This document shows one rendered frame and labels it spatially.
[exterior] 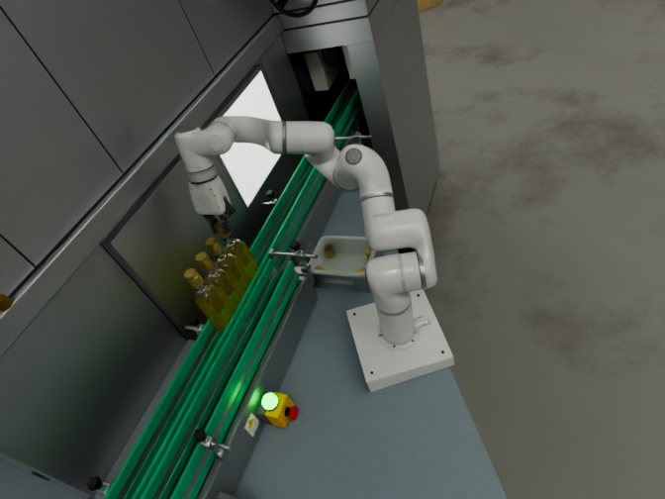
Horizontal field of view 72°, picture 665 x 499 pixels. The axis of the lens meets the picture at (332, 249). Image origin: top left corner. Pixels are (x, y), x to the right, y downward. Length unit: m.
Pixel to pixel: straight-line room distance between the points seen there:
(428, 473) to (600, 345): 1.26
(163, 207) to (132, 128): 0.22
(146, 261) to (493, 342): 1.57
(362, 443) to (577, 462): 1.00
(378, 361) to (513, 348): 1.05
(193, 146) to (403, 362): 0.80
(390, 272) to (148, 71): 0.85
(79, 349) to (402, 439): 0.83
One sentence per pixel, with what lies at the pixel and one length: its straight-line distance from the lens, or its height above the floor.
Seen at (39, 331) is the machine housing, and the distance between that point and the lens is 1.20.
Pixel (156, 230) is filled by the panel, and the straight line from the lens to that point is 1.34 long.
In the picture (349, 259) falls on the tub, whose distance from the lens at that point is 1.63.
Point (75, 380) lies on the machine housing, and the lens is 1.29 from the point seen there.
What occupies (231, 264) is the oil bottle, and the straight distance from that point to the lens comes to 1.36.
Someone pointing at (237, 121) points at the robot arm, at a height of 1.39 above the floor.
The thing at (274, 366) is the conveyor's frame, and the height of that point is 0.83.
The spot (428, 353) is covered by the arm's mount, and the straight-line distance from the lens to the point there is 1.32.
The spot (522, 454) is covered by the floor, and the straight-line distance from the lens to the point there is 2.05.
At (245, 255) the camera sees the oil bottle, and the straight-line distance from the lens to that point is 1.41.
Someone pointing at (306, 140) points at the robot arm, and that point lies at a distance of 1.19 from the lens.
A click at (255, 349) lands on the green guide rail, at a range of 1.32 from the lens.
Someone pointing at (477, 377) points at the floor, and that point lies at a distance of 2.18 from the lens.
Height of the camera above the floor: 1.93
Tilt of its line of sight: 43 degrees down
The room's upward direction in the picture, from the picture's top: 22 degrees counter-clockwise
